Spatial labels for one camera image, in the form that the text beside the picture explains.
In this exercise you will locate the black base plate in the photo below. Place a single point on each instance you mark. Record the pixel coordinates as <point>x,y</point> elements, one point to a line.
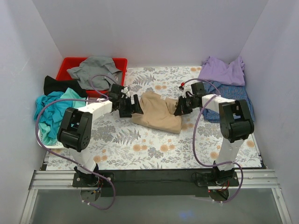
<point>160,189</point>

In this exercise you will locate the black t shirt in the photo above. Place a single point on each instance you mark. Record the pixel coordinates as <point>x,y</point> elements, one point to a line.
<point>51,85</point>

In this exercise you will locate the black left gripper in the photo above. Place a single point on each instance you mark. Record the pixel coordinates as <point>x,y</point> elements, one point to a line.
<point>131,107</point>

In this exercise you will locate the red plastic bin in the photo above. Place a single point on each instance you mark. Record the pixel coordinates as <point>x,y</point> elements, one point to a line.
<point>70,62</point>

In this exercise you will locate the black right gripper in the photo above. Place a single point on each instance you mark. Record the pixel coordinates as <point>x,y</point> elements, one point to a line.
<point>184,105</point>

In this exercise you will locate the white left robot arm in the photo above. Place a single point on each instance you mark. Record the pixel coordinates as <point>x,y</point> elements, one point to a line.
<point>76,125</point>

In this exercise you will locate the blue t shirt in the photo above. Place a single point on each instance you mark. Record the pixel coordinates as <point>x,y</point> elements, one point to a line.
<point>47,109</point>

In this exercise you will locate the grey button shirt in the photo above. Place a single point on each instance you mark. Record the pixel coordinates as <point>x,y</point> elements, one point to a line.
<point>97,72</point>

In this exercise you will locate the aluminium mounting rail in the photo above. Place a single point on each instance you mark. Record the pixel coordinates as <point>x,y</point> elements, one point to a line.
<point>251,178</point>

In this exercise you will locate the mint green t shirt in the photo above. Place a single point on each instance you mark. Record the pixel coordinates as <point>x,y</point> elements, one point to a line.
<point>70,98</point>

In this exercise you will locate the white laundry basket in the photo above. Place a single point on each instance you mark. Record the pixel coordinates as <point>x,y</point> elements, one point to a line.
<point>46,144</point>

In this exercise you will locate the beige polo shirt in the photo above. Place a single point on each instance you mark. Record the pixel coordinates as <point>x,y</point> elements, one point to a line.
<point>158,113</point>

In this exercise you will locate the lavender t shirt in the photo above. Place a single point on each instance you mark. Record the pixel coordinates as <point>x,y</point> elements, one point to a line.
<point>214,69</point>

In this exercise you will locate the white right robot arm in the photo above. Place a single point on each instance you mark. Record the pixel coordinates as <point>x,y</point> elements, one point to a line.
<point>236,125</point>

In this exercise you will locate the floral table mat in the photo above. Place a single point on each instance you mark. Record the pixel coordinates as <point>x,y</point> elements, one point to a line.
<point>120,144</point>

